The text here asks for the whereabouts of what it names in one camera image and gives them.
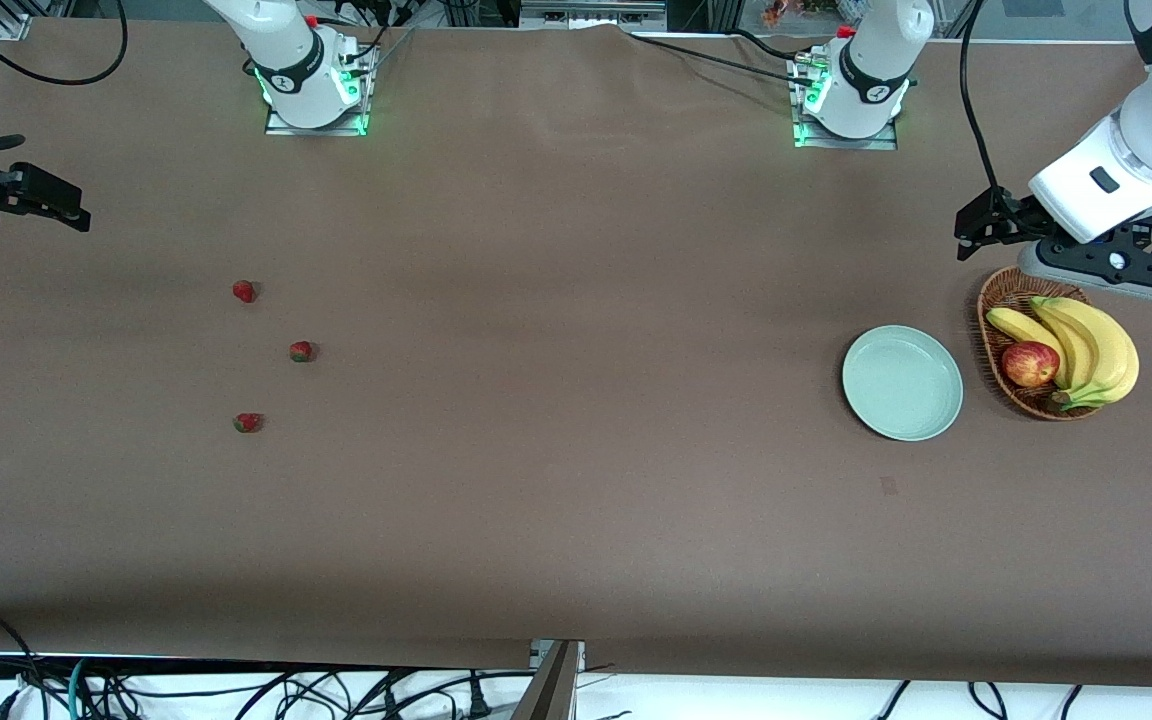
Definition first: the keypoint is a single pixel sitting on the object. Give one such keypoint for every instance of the red strawberry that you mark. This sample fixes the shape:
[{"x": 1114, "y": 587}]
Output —
[
  {"x": 301, "y": 351},
  {"x": 244, "y": 291},
  {"x": 248, "y": 422}
]

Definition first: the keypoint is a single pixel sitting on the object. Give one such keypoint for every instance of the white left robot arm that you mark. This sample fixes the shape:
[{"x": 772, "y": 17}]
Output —
[{"x": 876, "y": 60}]

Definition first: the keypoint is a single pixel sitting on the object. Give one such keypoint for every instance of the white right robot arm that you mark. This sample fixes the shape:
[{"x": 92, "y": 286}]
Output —
[{"x": 286, "y": 50}]

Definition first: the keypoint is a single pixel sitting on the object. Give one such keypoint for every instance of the pale green plate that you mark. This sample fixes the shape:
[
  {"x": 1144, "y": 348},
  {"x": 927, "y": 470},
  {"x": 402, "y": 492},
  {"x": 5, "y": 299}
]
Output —
[{"x": 902, "y": 385}]

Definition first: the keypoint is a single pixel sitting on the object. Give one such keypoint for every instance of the small yellow banana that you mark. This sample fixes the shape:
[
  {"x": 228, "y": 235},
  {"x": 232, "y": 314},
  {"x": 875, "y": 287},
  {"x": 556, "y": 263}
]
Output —
[{"x": 1016, "y": 325}]

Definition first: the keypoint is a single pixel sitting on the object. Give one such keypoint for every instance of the red apple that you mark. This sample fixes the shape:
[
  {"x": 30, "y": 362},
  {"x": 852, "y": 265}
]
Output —
[{"x": 1029, "y": 363}]

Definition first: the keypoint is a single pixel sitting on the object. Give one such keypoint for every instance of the large yellow banana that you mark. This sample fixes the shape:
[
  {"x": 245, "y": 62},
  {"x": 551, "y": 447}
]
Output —
[{"x": 1118, "y": 352}]

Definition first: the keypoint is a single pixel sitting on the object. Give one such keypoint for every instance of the brown wicker basket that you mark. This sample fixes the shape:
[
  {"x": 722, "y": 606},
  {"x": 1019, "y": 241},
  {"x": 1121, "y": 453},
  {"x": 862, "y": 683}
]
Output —
[{"x": 1016, "y": 400}]

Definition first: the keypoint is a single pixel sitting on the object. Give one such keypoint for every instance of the orange toy clutter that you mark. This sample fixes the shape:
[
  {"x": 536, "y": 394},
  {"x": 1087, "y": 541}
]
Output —
[{"x": 776, "y": 12}]

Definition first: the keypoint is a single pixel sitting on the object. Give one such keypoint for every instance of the grey metal box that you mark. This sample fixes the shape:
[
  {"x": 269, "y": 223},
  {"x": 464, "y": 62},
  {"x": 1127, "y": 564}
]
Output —
[{"x": 591, "y": 12}]

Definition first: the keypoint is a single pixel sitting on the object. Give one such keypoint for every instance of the aluminium profile bar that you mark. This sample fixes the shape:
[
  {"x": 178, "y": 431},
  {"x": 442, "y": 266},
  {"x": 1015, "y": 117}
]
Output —
[{"x": 556, "y": 685}]

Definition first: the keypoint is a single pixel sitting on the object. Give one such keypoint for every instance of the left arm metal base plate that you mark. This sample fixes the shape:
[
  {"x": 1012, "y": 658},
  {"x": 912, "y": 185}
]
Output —
[{"x": 881, "y": 142}]

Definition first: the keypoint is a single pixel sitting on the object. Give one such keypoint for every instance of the aluminium frame bracket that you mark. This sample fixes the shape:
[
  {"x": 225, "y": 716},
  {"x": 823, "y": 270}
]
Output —
[{"x": 14, "y": 25}]

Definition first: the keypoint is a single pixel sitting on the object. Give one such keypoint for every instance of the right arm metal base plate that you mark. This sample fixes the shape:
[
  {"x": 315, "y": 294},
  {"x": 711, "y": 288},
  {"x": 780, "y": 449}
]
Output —
[{"x": 281, "y": 125}]

